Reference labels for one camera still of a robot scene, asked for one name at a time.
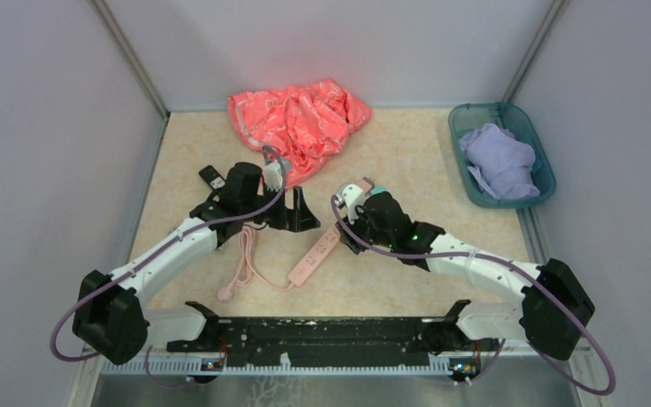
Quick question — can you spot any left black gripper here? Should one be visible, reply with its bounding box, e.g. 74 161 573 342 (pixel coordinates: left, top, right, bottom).
241 182 320 231

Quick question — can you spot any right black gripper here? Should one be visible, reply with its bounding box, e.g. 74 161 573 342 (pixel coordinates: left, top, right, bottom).
337 202 394 254

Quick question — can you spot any teal plug adapter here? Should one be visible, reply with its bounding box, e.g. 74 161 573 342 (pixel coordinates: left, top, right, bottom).
370 185 386 195

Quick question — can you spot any pink power strip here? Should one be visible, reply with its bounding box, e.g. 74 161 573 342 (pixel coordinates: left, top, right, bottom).
287 226 341 287

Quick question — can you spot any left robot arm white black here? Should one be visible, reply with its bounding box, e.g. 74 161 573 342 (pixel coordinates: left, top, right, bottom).
71 159 320 365

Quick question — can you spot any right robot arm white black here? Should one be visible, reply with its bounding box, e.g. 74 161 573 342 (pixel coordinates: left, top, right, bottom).
331 185 595 360

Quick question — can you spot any pink plug adapter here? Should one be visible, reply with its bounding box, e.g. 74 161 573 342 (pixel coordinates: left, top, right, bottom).
358 177 375 192

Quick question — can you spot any pink crumpled cloth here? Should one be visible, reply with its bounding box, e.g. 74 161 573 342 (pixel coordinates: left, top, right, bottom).
227 79 372 188

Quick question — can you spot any black power strip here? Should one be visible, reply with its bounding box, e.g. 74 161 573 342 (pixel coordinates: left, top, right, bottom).
198 164 225 191

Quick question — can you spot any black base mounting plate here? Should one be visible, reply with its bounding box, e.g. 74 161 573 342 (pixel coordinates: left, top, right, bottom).
166 317 498 368

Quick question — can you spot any teal plastic basket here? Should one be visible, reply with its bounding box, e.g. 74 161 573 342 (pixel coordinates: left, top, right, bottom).
448 102 557 209

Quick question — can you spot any lavender cloth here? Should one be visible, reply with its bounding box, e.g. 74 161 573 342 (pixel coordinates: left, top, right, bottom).
458 123 541 200

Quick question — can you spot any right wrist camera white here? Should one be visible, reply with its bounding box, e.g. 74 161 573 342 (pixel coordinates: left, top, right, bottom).
335 182 369 224

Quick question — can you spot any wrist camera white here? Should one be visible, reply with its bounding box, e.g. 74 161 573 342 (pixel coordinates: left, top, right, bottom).
335 182 369 224
263 160 291 192

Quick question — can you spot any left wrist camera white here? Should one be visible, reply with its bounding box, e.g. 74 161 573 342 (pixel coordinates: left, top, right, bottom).
263 160 291 192

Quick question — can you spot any pink power cord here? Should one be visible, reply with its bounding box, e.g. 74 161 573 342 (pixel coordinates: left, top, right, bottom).
216 226 296 303

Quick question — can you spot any white slotted cable duct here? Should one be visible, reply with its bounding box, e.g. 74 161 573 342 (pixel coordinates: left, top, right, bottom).
100 353 453 376

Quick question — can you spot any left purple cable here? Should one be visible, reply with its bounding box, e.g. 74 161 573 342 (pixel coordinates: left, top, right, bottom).
50 144 288 392

